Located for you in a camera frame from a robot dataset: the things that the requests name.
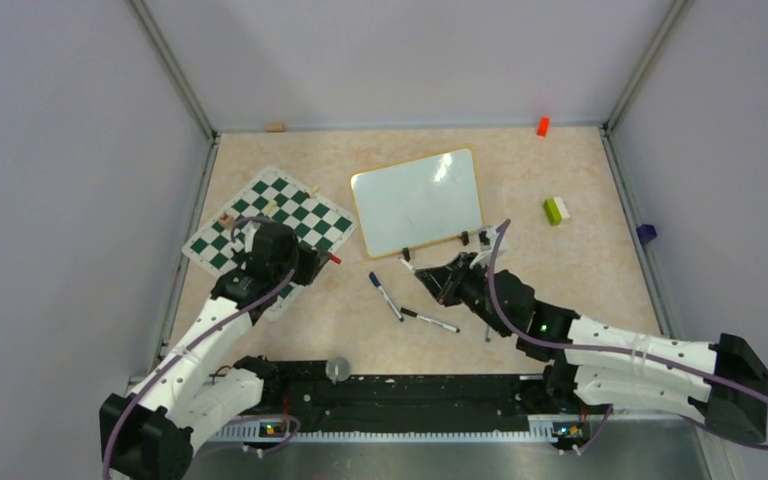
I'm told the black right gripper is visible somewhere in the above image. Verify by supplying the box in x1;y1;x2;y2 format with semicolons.
418;252;513;338

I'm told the yellow framed whiteboard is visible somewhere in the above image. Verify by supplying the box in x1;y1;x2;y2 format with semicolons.
349;147;484;258

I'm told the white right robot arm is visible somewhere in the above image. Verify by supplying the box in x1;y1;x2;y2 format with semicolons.
413;253;768;444

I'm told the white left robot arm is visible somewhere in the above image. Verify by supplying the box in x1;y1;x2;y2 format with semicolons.
99;217;331;479

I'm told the black whiteboard marker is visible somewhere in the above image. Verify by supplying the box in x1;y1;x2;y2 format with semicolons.
400;307;461;333

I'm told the blue whiteboard marker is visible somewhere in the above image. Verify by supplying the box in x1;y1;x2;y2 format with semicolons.
369;272;404;322

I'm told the green white chessboard mat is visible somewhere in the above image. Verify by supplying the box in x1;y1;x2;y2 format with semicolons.
182;166;358;295

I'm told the brown wooden chess piece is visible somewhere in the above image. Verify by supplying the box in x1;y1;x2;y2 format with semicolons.
217;212;235;229

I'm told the small wooden cork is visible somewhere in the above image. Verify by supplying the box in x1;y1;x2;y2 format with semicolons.
264;122;286;133

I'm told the silver round knob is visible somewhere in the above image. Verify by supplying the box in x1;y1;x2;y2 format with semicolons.
326;357;351;383

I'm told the green white toy brick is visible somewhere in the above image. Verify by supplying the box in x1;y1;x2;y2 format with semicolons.
543;196;570;226

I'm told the orange toy block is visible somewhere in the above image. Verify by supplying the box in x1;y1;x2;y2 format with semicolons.
536;116;551;138

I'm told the purple toy block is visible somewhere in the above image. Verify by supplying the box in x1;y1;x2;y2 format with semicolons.
636;224;658;245

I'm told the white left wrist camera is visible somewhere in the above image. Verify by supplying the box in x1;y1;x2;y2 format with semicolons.
239;222;261;253

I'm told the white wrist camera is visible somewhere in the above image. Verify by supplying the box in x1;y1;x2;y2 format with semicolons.
239;222;261;253
478;225;499;255

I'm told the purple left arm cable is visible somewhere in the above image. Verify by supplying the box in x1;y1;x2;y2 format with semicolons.
100;215;296;480

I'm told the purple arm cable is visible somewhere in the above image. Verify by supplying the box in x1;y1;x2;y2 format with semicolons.
486;218;768;453
100;215;296;480

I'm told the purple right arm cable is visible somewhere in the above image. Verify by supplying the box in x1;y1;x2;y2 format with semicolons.
486;218;768;453

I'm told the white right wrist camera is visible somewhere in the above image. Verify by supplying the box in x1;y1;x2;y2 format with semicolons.
478;225;499;255

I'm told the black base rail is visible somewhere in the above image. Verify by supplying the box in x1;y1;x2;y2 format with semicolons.
232;356;581;434

